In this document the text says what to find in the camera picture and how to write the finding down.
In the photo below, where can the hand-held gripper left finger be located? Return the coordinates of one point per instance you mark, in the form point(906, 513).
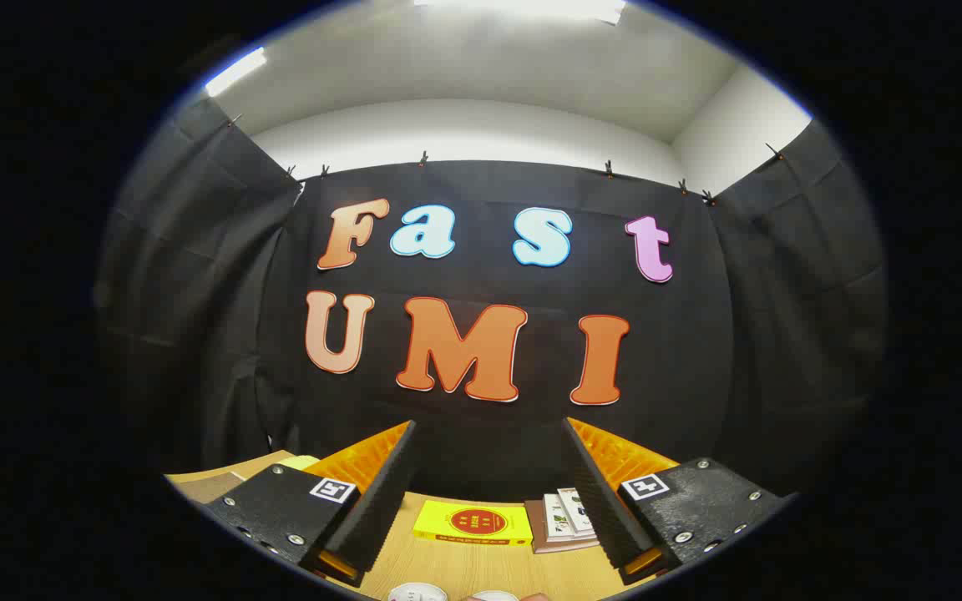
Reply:
point(381, 501)

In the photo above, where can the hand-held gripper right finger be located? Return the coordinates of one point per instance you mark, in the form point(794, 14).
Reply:
point(602, 501)

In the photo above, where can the white striped canvas shoe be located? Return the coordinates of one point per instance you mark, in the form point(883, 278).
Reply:
point(494, 597)
point(417, 593)

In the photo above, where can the beige fabric storage box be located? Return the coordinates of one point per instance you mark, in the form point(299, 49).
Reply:
point(201, 488)

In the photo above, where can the yellow box with red label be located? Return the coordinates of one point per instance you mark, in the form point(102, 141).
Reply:
point(473, 523)

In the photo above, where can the white illustrated book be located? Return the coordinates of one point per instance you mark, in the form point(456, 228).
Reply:
point(556, 517)
point(574, 505)

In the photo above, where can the row of small cloth clips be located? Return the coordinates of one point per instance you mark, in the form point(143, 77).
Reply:
point(423, 158)

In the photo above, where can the ceiling light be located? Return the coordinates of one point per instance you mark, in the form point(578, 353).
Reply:
point(235, 73)

